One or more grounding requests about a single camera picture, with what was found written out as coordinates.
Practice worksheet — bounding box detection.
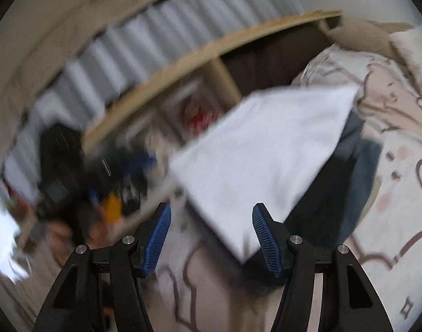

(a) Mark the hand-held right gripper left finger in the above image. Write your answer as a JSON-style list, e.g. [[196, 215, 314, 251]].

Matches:
[[33, 202, 173, 332]]

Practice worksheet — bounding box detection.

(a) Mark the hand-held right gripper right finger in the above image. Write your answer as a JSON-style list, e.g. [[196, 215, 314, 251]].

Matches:
[[251, 202, 395, 332]]

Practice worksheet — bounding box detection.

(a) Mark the white sweater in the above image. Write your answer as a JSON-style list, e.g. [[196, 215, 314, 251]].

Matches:
[[169, 84, 361, 264]]

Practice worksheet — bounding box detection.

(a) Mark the person's left hand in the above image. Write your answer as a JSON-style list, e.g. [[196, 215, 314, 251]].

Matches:
[[47, 219, 106, 248]]

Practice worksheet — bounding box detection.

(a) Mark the black folded garment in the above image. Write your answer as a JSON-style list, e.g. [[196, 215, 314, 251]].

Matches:
[[239, 135, 364, 287]]

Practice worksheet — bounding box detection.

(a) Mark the dark teal folded garment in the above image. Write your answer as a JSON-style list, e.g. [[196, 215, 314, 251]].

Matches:
[[346, 138, 383, 226]]

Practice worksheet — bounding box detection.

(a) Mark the red item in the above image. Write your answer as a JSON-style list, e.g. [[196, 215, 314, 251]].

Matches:
[[184, 104, 221, 135]]

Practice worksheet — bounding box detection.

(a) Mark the printed blanket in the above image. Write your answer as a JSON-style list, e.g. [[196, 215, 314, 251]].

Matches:
[[142, 46, 422, 332]]

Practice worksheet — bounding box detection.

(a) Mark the wooden shelf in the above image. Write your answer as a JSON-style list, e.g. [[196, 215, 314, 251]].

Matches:
[[82, 9, 343, 170]]

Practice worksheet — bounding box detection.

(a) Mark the beige cushion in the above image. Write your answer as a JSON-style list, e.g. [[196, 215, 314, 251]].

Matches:
[[327, 19, 414, 64]]

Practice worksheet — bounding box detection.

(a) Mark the white fluffy pillow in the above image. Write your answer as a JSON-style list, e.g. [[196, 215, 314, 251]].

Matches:
[[390, 27, 422, 104]]

